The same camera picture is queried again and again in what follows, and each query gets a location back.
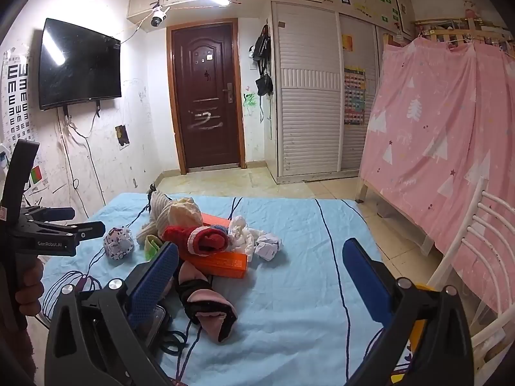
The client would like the orange cardboard box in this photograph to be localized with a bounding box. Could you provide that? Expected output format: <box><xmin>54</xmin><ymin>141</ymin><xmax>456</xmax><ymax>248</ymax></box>
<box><xmin>179</xmin><ymin>249</ymin><xmax>249</xmax><ymax>280</ymax></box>
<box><xmin>199</xmin><ymin>212</ymin><xmax>232</xmax><ymax>228</ymax></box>

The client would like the eye chart poster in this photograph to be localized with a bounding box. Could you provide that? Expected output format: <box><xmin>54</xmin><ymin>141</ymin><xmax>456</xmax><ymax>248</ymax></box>
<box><xmin>3</xmin><ymin>48</ymin><xmax>35</xmax><ymax>157</ymax></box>

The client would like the beige ribbed cloth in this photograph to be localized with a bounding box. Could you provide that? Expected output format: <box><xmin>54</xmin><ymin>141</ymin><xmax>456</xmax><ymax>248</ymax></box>
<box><xmin>136</xmin><ymin>191</ymin><xmax>178</xmax><ymax>246</ymax></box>

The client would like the green felt piece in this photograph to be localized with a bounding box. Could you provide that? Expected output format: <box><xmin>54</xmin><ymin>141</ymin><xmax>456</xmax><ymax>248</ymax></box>
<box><xmin>145</xmin><ymin>235</ymin><xmax>164</xmax><ymax>261</ymax></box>

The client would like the black cord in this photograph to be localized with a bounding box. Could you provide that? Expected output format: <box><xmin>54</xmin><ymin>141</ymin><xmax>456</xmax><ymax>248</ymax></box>
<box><xmin>159</xmin><ymin>327</ymin><xmax>188</xmax><ymax>356</ymax></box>

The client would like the person's left hand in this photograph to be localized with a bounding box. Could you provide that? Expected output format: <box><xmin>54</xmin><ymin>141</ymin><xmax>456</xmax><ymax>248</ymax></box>
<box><xmin>15</xmin><ymin>258</ymin><xmax>45</xmax><ymax>308</ymax></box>

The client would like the wooden bunk bed frame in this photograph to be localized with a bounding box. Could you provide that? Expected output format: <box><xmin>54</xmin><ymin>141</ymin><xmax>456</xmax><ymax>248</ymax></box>
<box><xmin>356</xmin><ymin>16</ymin><xmax>515</xmax><ymax>256</ymax></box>

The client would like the colourful chart poster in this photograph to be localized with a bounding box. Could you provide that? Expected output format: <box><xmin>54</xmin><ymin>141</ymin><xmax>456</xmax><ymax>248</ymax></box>
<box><xmin>344</xmin><ymin>66</ymin><xmax>367</xmax><ymax>126</ymax></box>

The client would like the red fuzzy sock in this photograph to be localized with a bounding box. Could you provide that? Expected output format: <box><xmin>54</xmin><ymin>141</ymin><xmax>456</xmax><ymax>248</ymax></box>
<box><xmin>162</xmin><ymin>225</ymin><xmax>230</xmax><ymax>256</ymax></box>

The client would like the pink tree print curtain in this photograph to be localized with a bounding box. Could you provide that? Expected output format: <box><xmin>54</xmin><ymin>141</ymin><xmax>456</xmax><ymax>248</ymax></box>
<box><xmin>359</xmin><ymin>34</ymin><xmax>515</xmax><ymax>314</ymax></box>

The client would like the black hanging handbag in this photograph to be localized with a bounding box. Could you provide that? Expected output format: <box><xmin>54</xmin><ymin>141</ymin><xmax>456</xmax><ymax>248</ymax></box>
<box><xmin>253</xmin><ymin>24</ymin><xmax>271</xmax><ymax>73</ymax></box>

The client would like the black wall television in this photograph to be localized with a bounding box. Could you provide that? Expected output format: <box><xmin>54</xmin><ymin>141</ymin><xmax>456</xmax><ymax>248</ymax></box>
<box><xmin>38</xmin><ymin>18</ymin><xmax>122</xmax><ymax>111</ymax></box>

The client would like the white metal chair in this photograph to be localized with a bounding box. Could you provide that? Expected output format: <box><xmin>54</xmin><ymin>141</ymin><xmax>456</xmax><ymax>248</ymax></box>
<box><xmin>426</xmin><ymin>177</ymin><xmax>515</xmax><ymax>374</ymax></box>

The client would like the white tissue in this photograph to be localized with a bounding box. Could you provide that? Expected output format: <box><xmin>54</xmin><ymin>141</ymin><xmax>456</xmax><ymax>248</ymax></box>
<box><xmin>229</xmin><ymin>216</ymin><xmax>262</xmax><ymax>262</ymax></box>

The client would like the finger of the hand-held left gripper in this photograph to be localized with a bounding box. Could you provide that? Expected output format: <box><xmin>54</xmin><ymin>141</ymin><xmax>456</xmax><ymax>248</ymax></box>
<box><xmin>30</xmin><ymin>220</ymin><xmax>106</xmax><ymax>243</ymax></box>
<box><xmin>22</xmin><ymin>206</ymin><xmax>76</xmax><ymax>223</ymax></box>

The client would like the white security camera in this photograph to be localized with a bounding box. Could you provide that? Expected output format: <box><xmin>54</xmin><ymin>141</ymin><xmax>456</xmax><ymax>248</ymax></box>
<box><xmin>149</xmin><ymin>2</ymin><xmax>170</xmax><ymax>28</ymax></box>

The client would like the white paper ball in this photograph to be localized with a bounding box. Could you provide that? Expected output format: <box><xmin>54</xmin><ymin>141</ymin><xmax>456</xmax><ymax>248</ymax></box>
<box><xmin>254</xmin><ymin>233</ymin><xmax>281</xmax><ymax>260</ymax></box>

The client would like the white slatted wardrobe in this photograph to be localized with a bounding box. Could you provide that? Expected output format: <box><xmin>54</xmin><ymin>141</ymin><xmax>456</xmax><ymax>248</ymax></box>
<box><xmin>271</xmin><ymin>1</ymin><xmax>387</xmax><ymax>178</ymax></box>

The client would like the yellow chair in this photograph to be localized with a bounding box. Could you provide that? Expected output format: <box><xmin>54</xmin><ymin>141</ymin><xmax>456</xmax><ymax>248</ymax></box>
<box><xmin>396</xmin><ymin>283</ymin><xmax>429</xmax><ymax>386</ymax></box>

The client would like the small black hanging bag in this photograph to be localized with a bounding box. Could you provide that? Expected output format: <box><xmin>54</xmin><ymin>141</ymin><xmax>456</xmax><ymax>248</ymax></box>
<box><xmin>256</xmin><ymin>73</ymin><xmax>274</xmax><ymax>97</ymax></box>

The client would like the person's left forearm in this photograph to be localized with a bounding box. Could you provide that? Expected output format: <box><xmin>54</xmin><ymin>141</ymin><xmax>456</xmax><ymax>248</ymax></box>
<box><xmin>0</xmin><ymin>309</ymin><xmax>39</xmax><ymax>386</ymax></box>

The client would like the dark smartphone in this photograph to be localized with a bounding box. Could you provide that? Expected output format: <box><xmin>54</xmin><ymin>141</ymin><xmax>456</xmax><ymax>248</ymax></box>
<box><xmin>145</xmin><ymin>306</ymin><xmax>167</xmax><ymax>350</ymax></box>

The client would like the dark brown door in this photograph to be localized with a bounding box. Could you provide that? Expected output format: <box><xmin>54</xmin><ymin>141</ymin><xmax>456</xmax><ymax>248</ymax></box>
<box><xmin>167</xmin><ymin>18</ymin><xmax>247</xmax><ymax>174</ymax></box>

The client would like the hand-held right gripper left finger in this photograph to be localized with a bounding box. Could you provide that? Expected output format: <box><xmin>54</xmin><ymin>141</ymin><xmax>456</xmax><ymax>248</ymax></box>
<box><xmin>45</xmin><ymin>242</ymin><xmax>190</xmax><ymax>386</ymax></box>

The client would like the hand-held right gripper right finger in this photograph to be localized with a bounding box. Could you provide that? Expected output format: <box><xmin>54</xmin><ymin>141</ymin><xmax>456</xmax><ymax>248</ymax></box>
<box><xmin>342</xmin><ymin>238</ymin><xmax>475</xmax><ymax>386</ymax></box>

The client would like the pink and black sock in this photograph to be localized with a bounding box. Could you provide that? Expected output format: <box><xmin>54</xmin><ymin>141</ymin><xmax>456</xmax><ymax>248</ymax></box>
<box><xmin>177</xmin><ymin>261</ymin><xmax>238</xmax><ymax>344</ymax></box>

